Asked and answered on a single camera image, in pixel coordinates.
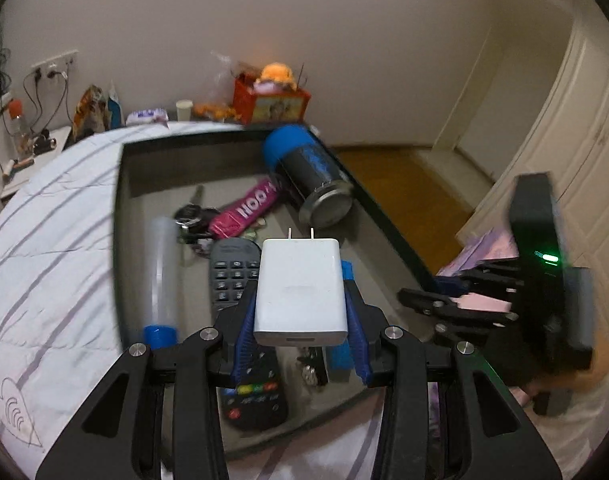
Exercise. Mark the white door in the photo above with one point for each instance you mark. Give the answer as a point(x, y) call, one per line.
point(464, 110)

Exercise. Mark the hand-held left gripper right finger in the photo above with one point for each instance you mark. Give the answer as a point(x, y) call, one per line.
point(358, 342)

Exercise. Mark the blue and black tumbler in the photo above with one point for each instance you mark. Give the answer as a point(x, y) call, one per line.
point(304, 170)

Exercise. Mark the black remote control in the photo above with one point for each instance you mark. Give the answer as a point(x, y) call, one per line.
point(234, 265)

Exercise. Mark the blue highlighter pen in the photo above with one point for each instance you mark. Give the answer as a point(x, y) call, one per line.
point(339, 365)

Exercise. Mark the white wall outlet strip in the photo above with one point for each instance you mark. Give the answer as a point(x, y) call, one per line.
point(54, 60)

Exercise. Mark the clear tube with blue cap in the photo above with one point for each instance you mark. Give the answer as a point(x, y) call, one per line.
point(162, 270)

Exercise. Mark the white low table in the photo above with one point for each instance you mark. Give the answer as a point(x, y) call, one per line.
point(47, 162)

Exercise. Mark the bunch of black keys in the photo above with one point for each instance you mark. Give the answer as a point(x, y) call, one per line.
point(192, 220)

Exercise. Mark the clear plastic bag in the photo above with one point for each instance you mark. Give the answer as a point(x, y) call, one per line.
point(224, 75)

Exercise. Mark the colourful snack bag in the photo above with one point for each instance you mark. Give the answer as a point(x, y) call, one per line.
point(89, 112)

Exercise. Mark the red cartoon toy box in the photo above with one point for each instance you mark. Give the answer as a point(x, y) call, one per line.
point(279, 107)

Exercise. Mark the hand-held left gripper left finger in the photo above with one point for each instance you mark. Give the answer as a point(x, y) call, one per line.
point(242, 342)

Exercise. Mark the white paper cup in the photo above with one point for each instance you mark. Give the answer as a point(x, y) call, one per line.
point(184, 110)

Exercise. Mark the white wall charger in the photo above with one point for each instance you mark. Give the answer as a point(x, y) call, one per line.
point(299, 295)

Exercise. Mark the pink box with black rim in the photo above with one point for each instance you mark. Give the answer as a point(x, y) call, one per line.
point(379, 260)

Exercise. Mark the blue and white bag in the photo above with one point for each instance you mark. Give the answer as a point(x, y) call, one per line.
point(114, 107)

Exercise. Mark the orange peel pile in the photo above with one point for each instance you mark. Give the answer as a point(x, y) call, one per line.
point(214, 111)

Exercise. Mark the orange plush toy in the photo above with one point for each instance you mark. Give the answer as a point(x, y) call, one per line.
point(277, 74)

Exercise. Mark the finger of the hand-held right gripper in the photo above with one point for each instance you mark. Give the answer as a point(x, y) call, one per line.
point(434, 305)
point(489, 277)

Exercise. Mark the white striped quilt table cover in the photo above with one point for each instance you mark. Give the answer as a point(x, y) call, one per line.
point(49, 260)

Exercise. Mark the pink floral quilt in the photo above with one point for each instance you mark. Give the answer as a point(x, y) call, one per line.
point(484, 304)

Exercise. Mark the pink snack packet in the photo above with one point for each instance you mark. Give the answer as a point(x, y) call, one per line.
point(244, 207)

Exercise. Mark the person's right forearm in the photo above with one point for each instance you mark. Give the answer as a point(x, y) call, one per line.
point(584, 410)

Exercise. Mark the white wardrobe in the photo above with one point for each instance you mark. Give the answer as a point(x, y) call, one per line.
point(574, 135)

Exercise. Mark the small black metal object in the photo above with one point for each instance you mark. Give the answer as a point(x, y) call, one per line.
point(314, 367)

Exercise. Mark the clear bottle with red cap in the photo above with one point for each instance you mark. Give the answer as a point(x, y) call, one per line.
point(17, 127)

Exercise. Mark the white wipes packet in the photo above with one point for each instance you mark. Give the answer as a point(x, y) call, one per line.
point(147, 116)

